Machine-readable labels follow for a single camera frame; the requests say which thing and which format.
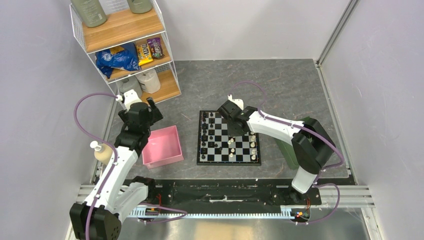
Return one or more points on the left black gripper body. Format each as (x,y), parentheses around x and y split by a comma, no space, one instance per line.
(154,115)

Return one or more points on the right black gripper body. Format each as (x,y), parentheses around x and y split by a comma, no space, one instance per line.
(232,131)

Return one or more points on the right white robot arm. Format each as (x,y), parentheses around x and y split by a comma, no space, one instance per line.
(311,145)

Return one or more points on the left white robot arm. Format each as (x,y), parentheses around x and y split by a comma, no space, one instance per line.
(101,215)

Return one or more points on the black and white chessboard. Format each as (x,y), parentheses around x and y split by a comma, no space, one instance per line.
(215,147)

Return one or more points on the white paper roll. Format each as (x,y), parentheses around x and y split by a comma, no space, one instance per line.
(149,81)

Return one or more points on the pink plastic bin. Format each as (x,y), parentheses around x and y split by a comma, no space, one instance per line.
(163,148)

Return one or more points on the translucent plastic jug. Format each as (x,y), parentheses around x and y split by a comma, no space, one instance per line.
(130,83)

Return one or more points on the yellow candy bag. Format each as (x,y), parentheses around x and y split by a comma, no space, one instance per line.
(144,54)

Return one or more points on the green plastic bin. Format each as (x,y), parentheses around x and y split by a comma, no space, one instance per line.
(286,152)

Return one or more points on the blue snack bag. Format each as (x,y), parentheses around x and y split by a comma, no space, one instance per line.
(121,57)

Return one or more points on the soap pump dispenser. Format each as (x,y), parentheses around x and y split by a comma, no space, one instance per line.
(102,152)

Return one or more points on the brown candy bag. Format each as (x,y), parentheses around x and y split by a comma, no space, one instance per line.
(155,47)

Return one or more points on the grey-green bottle right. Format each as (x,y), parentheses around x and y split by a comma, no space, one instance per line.
(139,6)

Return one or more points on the grey-green bottle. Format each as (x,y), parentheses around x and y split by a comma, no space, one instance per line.
(139,6)
(90,11)

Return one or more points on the grey-green bottle left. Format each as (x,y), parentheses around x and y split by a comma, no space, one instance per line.
(90,11)

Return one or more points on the white wire wooden shelf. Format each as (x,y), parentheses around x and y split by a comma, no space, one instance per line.
(123,26)

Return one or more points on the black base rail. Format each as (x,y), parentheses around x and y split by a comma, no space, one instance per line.
(230,198)

